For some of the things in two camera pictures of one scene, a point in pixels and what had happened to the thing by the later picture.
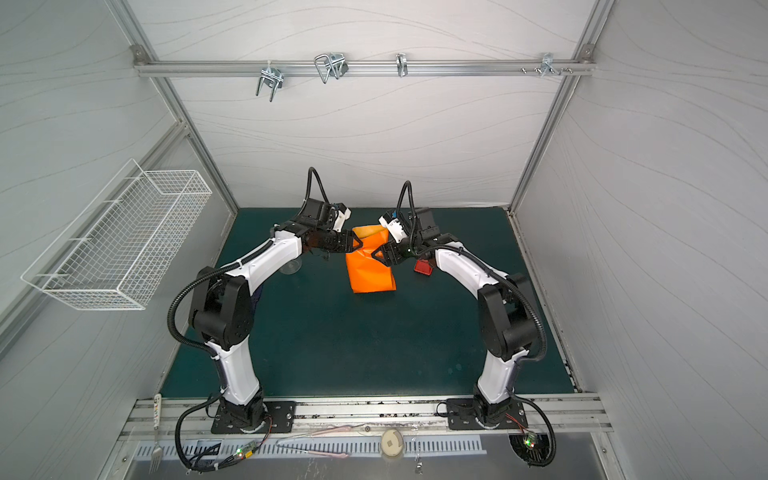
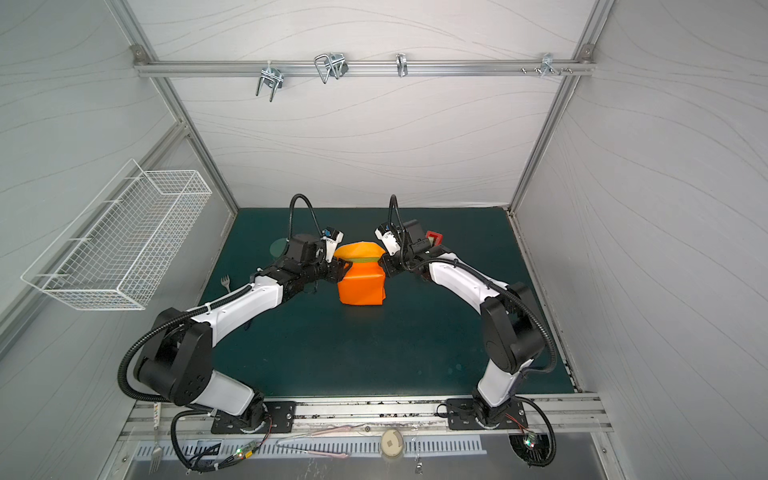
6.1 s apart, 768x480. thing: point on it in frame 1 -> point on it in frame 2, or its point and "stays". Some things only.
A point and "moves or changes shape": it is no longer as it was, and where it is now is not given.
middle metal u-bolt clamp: x=333 y=64 stays
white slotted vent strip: x=301 y=449 stays
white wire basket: x=117 y=249 stays
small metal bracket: x=402 y=64 stays
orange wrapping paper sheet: x=367 y=273 moves or changes shape
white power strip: x=157 y=410 stays
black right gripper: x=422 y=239 -> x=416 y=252
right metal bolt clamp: x=547 y=64 stays
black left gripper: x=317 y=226 -> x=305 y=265
